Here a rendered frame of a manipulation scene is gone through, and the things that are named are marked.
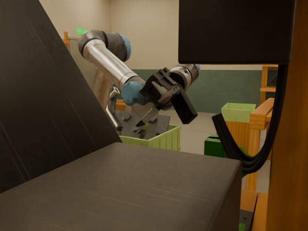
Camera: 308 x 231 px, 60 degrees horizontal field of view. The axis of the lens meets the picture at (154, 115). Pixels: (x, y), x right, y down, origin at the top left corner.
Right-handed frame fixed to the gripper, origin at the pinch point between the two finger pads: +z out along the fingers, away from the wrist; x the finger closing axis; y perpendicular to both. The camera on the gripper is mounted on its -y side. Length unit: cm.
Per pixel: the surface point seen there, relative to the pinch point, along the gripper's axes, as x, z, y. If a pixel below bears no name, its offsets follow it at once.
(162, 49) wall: -319, -710, 139
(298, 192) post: 16.5, 8.5, -28.1
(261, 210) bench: -13, -22, -47
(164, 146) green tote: -64, -72, -16
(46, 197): 15.9, 39.3, 0.3
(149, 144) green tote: -58, -57, -8
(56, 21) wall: -381, -515, 374
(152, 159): 16.3, 27.5, -4.7
